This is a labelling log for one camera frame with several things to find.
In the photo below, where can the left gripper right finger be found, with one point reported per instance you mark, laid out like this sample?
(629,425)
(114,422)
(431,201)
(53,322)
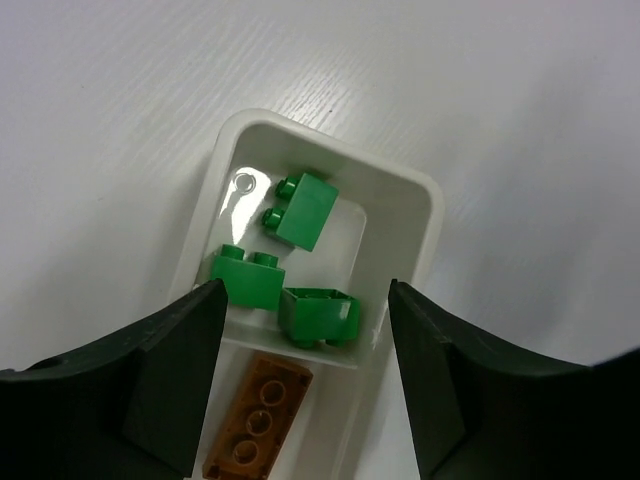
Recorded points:
(480,407)

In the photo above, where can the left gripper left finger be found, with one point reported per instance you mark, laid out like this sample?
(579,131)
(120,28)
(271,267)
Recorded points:
(130,405)

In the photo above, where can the brown lego plate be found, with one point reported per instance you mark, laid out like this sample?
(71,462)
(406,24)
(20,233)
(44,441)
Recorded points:
(259,419)

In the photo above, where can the green lego brick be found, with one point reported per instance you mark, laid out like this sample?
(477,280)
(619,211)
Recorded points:
(304,206)
(311,315)
(253,281)

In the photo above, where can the white three-compartment tray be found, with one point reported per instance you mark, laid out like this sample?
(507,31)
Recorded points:
(385,224)

